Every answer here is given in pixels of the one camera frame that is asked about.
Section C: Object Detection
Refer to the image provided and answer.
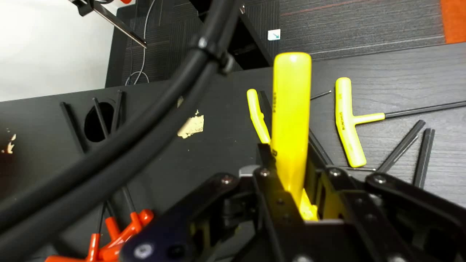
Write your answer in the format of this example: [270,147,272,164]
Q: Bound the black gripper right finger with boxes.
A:
[323,167,439,262]

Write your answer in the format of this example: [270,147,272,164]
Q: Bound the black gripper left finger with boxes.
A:
[253,167,317,262]

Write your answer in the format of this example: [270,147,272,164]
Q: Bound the red T-handle hex key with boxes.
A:
[44,209,154,262]

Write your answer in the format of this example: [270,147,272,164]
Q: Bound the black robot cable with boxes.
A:
[0,0,241,262]

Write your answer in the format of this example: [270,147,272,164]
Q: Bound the large yellow T-handle hex key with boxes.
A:
[270,52,317,221]

